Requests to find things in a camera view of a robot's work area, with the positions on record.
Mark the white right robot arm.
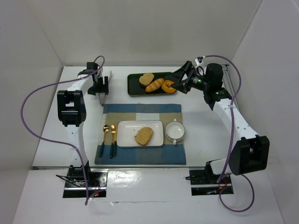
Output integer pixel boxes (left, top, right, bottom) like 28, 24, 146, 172
170, 61, 270, 182

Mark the blue beige checked placemat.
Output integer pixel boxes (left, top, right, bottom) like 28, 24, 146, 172
94, 104, 186, 165

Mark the brown bread slice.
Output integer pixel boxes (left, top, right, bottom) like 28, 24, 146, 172
134, 127, 153, 146
139, 73, 155, 87

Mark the golden bread roll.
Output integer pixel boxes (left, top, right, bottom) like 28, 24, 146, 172
145, 78, 164, 92

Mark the gold spoon green handle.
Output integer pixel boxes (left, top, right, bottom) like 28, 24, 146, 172
99, 125, 110, 157

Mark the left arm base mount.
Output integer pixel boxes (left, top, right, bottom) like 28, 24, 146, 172
56, 166, 108, 198

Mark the white rectangular plate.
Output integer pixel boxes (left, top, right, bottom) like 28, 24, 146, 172
117, 120, 164, 147

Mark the orange glazed donut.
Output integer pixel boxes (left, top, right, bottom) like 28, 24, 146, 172
161, 80, 177, 93

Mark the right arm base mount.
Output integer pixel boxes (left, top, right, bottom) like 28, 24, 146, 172
185, 169, 234, 196

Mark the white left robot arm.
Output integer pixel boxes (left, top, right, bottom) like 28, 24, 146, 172
57, 70, 112, 181

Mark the white soup cup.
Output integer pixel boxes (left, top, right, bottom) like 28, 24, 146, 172
164, 119, 185, 145

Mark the gold fork green handle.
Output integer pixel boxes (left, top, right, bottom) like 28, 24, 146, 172
110, 124, 116, 159

